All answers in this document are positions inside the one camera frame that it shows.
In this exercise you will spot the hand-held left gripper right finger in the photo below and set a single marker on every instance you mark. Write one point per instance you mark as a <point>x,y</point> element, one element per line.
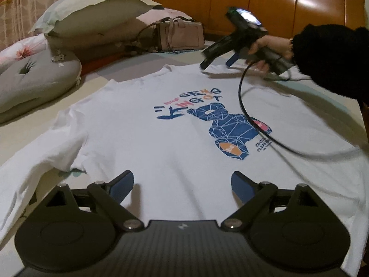
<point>241,186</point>

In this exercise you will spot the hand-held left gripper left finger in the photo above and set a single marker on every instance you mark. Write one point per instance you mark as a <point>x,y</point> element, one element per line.
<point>124,185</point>

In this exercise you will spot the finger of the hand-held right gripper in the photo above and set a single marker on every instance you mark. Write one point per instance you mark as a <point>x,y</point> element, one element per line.
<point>208,61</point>
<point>232,60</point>

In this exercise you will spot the white printed sweatshirt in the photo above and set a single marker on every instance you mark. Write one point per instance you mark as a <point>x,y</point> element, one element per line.
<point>144,138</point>

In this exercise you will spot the person's right hand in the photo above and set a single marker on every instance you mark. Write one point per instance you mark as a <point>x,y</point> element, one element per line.
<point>278,46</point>

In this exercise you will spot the beige handbag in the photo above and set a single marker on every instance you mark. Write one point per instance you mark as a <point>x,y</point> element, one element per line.
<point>181,36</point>

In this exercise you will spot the wooden headboard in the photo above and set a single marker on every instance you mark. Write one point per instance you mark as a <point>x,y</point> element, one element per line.
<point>230,3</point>

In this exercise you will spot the tan pillow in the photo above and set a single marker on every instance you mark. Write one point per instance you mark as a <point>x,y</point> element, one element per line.
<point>109,44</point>

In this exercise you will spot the orange cloth strip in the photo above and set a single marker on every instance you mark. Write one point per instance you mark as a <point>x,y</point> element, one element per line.
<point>99,65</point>

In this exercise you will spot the cream pillow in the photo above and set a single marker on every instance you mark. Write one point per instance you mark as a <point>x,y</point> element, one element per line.
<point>95,11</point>

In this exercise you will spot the grey donut cushion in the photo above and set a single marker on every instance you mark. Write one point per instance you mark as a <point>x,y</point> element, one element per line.
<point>37,83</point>

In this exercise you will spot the patterned curtain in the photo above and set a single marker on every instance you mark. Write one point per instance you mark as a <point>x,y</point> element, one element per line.
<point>14,11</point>

